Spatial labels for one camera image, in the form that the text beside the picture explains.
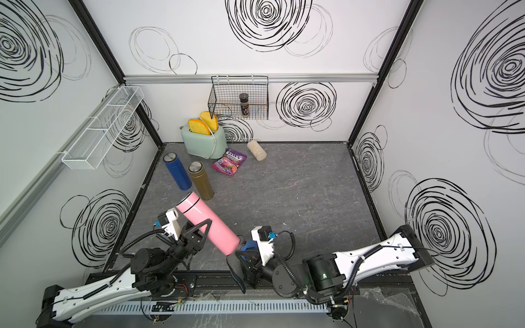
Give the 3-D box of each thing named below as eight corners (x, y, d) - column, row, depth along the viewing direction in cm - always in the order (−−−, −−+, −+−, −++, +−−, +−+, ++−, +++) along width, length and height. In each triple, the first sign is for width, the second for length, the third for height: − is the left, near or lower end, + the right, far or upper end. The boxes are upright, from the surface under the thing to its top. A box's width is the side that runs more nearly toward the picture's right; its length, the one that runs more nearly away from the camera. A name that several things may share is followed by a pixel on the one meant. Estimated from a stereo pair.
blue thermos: (178, 190, 102) (161, 162, 86) (181, 180, 106) (165, 152, 89) (189, 190, 102) (175, 162, 86) (192, 180, 106) (179, 152, 89)
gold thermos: (199, 199, 97) (185, 173, 81) (201, 188, 102) (189, 160, 85) (212, 199, 97) (201, 173, 81) (214, 188, 102) (205, 160, 85)
